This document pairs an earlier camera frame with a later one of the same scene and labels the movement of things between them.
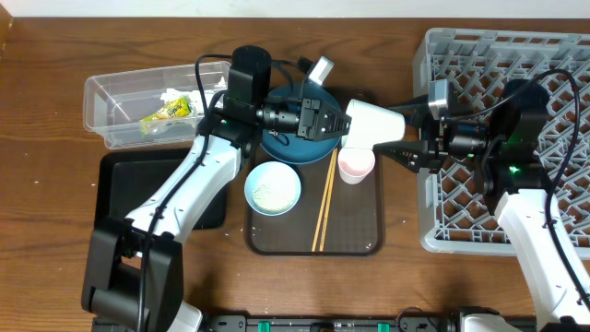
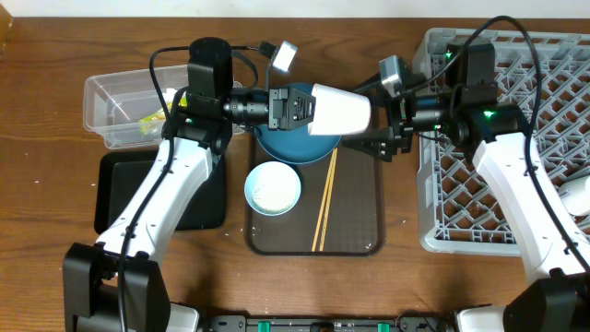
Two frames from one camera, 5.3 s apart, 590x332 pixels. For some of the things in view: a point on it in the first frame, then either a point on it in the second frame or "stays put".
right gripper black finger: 414,154 to 380,143
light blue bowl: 272,188 stays put
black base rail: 333,324 stays put
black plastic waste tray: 127,178 stays put
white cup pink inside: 355,163 to 338,112
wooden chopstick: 321,247 stays put
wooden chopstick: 323,204 stays put
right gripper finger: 414,111 to 375,89
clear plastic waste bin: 150,106 stays put
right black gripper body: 440,149 to 400,118
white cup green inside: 371,125 to 578,201
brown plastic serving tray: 356,221 stays put
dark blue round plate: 288,147 stays put
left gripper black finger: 332,123 to 301,106
